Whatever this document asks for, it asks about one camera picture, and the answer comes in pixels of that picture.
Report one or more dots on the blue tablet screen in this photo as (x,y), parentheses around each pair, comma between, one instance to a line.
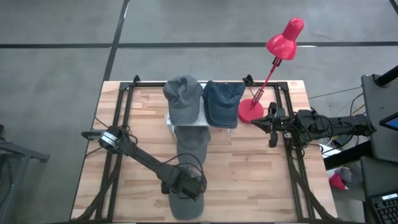
(391,123)

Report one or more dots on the white perforated metal shelf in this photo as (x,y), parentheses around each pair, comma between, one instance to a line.
(202,119)

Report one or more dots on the black metal stand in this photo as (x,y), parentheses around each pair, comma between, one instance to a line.
(18,151)

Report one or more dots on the red and grey cloth object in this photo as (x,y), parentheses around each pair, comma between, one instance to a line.
(337,182)

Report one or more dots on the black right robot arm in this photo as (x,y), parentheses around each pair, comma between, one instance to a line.
(342,124)

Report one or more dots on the black aluminium frame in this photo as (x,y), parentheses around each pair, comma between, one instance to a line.
(149,84)

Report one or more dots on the black keyboard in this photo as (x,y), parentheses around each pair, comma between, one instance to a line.
(387,210)

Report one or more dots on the white paper sheet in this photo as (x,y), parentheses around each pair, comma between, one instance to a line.
(330,152)

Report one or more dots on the black pole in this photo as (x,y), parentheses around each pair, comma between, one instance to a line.
(387,77)

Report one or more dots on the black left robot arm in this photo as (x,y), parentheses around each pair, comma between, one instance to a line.
(140,155)

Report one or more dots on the red desk lamp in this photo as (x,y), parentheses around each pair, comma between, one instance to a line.
(284,43)

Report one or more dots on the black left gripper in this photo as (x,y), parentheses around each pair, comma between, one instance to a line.
(186,183)

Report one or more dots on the dark grey workstation cart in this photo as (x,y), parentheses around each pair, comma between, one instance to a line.
(381,143)

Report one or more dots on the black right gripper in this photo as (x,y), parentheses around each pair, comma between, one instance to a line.
(287,123)

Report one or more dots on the black power box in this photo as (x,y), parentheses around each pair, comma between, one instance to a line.
(338,141)

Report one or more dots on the grey baseball cap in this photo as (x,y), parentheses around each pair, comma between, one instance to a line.
(189,140)
(186,210)
(183,99)

